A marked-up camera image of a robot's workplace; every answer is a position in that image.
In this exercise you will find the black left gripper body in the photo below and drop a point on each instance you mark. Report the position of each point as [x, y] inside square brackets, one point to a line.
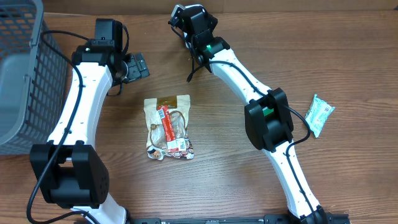
[137, 68]

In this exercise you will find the beige brown snack bag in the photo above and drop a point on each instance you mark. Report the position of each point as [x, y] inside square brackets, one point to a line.
[179, 106]

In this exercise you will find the red snack stick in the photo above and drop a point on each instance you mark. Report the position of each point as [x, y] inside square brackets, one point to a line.
[174, 131]

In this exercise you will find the teal tissue pack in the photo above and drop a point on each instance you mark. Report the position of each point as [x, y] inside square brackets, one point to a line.
[318, 114]

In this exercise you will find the green lid jar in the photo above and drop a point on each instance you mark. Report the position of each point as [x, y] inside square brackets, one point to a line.
[267, 112]

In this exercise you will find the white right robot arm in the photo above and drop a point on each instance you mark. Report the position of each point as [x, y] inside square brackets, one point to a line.
[268, 116]

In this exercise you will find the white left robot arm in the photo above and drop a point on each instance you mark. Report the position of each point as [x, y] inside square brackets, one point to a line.
[68, 169]

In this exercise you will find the white barcode scanner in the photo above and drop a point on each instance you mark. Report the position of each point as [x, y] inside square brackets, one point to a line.
[190, 11]

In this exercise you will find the grey plastic basket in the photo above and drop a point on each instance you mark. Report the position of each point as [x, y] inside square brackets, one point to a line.
[33, 77]

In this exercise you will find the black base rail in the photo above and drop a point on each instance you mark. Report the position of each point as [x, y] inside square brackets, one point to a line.
[266, 219]

